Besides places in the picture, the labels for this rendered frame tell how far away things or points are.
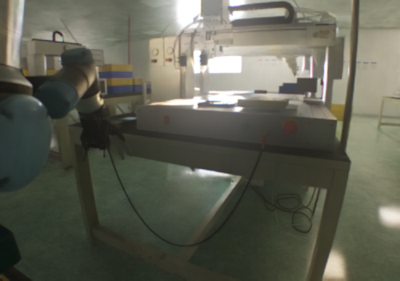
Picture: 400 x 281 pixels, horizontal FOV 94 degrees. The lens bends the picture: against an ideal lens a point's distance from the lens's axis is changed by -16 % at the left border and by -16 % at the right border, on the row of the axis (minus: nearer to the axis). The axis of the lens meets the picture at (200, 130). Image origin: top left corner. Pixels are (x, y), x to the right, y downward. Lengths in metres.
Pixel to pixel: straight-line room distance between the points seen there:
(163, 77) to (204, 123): 0.71
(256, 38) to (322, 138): 0.63
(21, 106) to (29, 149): 0.05
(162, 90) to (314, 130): 0.98
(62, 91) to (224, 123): 0.49
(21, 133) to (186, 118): 0.59
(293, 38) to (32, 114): 1.04
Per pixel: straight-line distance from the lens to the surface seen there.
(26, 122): 0.30
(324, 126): 0.70
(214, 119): 0.75
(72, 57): 0.56
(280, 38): 1.13
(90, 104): 0.60
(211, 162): 0.74
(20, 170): 0.31
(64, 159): 2.82
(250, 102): 0.75
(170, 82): 1.38
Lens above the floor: 0.95
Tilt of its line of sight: 13 degrees down
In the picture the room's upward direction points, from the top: straight up
